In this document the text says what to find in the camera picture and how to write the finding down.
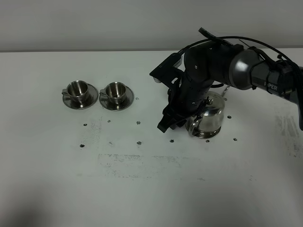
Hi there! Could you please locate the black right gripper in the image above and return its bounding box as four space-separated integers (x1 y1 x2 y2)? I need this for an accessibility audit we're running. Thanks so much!
157 75 213 132

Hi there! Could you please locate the stainless steel teapot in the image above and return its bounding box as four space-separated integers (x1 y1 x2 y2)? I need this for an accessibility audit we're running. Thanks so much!
185 86 230 137

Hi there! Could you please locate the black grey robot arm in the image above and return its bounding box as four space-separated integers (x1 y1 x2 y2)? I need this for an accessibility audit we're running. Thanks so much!
151 42 303 132

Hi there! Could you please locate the right steel teacup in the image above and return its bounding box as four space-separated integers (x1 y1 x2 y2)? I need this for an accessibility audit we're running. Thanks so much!
100 82 126 104

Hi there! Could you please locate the steel teacup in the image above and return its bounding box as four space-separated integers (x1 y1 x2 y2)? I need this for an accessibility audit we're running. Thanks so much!
62 80 89 103
100 82 126 104

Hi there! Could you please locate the right steel saucer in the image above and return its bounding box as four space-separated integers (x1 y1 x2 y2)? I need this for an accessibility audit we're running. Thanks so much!
99 86 134 111

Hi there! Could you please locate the steel saucer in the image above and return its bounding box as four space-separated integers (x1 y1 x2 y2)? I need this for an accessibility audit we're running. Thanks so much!
62 84 99 110
99 86 134 111

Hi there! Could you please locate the left steel saucer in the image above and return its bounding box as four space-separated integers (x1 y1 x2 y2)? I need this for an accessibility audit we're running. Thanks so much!
62 84 99 110

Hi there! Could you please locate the left steel teacup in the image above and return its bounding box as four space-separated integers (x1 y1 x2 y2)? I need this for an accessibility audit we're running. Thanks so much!
62 80 89 103

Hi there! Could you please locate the steel teapot base plate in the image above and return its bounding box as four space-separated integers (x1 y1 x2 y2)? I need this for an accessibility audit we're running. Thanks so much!
192 128 221 139

